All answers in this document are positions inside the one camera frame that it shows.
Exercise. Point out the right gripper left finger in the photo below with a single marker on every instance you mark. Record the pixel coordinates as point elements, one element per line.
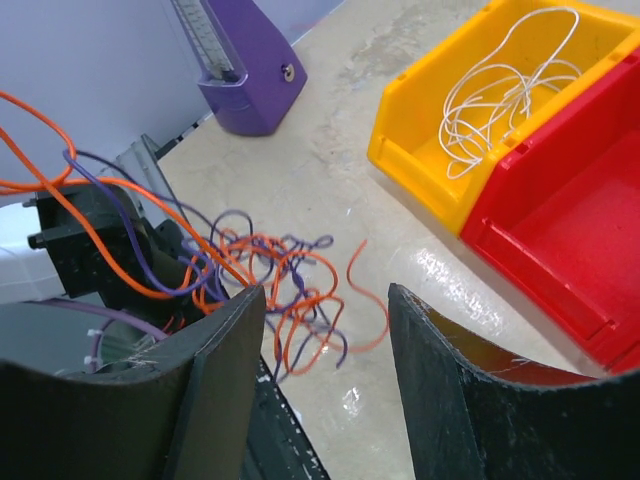
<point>177,410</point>

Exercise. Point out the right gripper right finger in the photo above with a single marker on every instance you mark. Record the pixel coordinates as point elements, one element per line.
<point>474,410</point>

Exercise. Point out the red double compartment bin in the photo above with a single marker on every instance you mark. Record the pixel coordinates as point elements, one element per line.
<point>559,218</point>

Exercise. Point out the yellow plastic bin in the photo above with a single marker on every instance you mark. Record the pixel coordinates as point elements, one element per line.
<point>445,123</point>

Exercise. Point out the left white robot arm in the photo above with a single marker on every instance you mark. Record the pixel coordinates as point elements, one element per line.
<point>46,253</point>

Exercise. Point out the purple holder block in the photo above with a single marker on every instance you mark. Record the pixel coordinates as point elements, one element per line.
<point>250,74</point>

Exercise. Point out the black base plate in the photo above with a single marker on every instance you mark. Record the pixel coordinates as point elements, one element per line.
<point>277,446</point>

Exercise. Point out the aluminium left rail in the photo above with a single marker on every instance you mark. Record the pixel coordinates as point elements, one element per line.
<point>139,161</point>

